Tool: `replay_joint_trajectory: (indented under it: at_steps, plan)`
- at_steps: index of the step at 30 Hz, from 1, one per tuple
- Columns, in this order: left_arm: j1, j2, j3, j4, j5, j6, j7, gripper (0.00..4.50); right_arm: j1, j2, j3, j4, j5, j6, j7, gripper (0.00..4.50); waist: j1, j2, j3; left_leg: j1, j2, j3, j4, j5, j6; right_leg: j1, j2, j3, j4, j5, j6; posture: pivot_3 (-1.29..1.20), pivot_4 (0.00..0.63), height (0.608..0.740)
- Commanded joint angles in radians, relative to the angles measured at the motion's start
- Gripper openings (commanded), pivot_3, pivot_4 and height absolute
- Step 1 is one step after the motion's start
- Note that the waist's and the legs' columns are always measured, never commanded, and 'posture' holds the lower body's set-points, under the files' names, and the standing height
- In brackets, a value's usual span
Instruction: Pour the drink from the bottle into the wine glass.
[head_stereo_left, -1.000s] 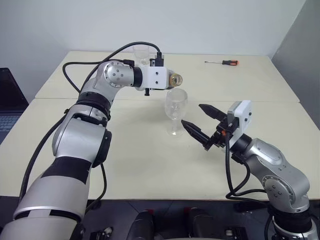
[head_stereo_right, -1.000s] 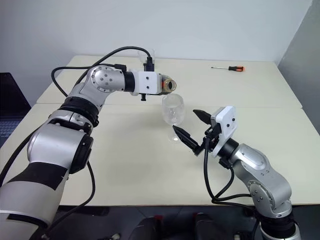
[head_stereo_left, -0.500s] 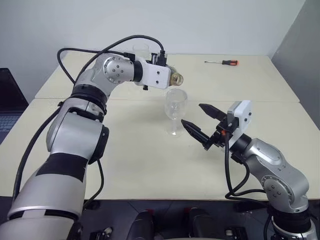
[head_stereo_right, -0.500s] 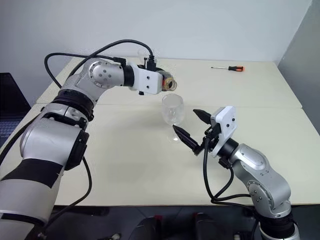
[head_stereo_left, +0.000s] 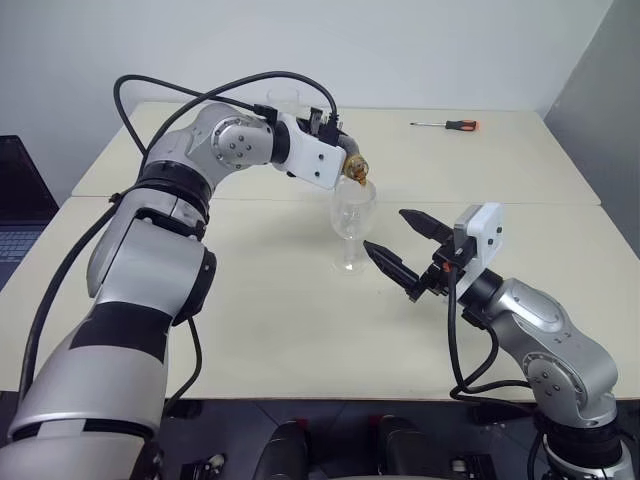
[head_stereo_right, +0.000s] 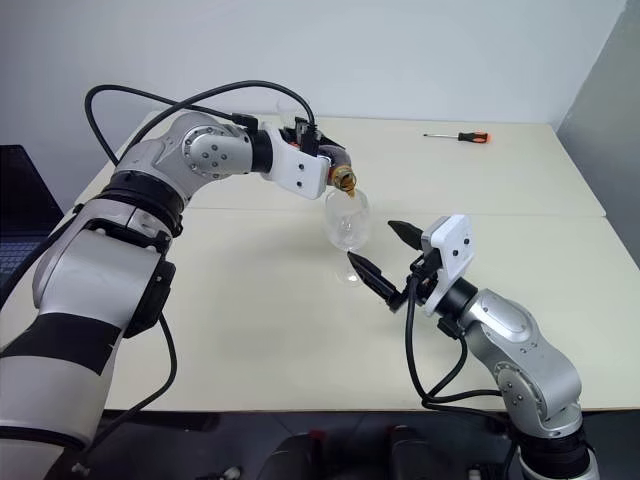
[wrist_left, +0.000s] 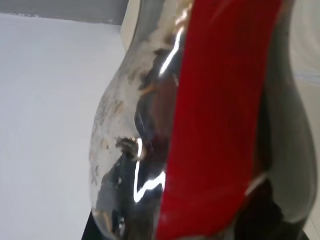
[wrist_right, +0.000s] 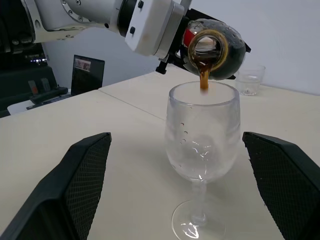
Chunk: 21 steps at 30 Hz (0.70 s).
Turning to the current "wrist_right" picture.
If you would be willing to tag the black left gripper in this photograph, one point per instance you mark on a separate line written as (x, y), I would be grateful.
(172, 56)

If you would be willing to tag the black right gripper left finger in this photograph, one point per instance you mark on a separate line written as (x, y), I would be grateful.
(50, 195)

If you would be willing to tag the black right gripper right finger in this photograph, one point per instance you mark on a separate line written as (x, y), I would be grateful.
(287, 185)

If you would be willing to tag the dark cola bottle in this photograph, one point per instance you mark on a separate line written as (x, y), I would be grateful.
(233, 50)

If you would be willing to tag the clear wine glass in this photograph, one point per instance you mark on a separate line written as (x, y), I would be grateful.
(202, 140)

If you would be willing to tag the clear stemless glass tumbler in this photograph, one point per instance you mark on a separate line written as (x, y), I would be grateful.
(250, 80)

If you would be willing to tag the black device with orange marks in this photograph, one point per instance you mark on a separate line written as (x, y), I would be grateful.
(50, 93)

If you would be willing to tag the dark laptop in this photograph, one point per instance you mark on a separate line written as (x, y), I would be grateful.
(87, 75)

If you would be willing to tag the electronics rack with lights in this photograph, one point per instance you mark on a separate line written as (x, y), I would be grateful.
(36, 58)

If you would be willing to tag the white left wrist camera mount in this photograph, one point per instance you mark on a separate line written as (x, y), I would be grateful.
(155, 27)

